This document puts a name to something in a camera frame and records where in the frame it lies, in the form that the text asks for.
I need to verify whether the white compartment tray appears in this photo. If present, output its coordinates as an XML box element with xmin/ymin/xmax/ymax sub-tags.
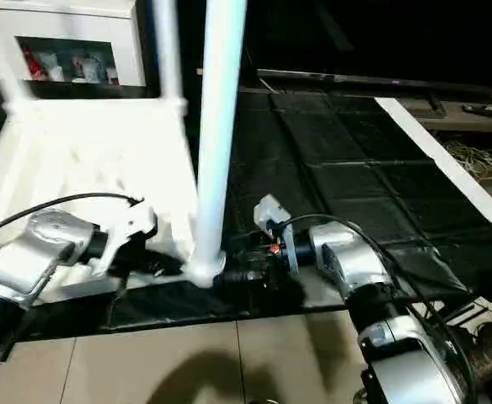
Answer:
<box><xmin>0</xmin><ymin>97</ymin><xmax>226</xmax><ymax>304</ymax></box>

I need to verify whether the black work mat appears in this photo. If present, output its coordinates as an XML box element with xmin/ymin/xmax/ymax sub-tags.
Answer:
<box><xmin>0</xmin><ymin>80</ymin><xmax>492</xmax><ymax>338</ymax></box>

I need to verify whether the white flat board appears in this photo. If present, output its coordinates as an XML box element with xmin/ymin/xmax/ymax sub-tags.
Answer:
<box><xmin>374</xmin><ymin>97</ymin><xmax>492</xmax><ymax>224</ymax></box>

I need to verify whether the long black bar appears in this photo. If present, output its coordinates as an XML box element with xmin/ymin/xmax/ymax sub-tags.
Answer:
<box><xmin>259</xmin><ymin>70</ymin><xmax>492</xmax><ymax>95</ymax></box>

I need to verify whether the small red bottle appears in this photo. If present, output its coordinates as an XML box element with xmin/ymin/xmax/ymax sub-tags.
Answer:
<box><xmin>25</xmin><ymin>46</ymin><xmax>45</xmax><ymax>81</ymax></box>

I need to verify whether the white glass-door cabinet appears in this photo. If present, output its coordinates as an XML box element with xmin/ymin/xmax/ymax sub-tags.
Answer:
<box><xmin>0</xmin><ymin>0</ymin><xmax>146</xmax><ymax>89</ymax></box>

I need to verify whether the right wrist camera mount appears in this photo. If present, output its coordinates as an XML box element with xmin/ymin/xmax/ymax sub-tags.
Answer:
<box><xmin>254</xmin><ymin>195</ymin><xmax>291</xmax><ymax>237</ymax></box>

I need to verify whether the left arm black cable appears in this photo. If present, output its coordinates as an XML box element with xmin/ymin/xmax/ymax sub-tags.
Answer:
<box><xmin>0</xmin><ymin>194</ymin><xmax>144</xmax><ymax>245</ymax></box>

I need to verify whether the white cable bundle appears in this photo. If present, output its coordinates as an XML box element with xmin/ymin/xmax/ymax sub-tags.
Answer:
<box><xmin>448</xmin><ymin>139</ymin><xmax>492</xmax><ymax>182</ymax></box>

